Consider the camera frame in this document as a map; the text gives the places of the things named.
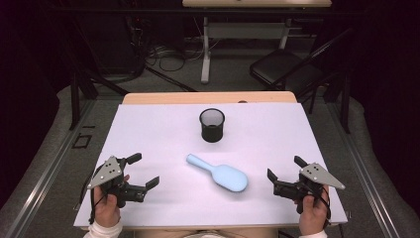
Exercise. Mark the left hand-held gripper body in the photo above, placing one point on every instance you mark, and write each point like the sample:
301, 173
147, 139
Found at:
109, 172

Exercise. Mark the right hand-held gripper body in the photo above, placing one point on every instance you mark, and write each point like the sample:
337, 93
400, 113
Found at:
318, 177

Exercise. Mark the light blue hairbrush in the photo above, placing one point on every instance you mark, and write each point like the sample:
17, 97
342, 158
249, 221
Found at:
229, 178

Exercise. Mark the black mesh cup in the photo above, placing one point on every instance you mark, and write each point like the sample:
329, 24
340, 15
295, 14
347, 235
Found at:
212, 130

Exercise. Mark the person's left hand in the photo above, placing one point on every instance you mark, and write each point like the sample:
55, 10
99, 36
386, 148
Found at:
107, 211

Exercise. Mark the person's right hand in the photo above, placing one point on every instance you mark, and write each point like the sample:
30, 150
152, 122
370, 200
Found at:
313, 219

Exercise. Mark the white table sheet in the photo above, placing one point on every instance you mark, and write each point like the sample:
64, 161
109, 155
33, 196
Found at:
185, 208

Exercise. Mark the wooden table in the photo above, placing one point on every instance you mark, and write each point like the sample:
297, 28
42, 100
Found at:
158, 98

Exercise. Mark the black metal stand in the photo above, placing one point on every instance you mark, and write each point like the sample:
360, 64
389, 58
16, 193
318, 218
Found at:
75, 99
345, 105

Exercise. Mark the black folding chair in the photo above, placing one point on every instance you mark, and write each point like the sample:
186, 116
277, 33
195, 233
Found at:
280, 66

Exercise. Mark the white-framed desk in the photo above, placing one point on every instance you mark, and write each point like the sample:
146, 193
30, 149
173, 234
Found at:
244, 30

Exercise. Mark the metal floor rail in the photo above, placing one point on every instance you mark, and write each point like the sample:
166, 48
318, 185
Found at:
366, 178
49, 168

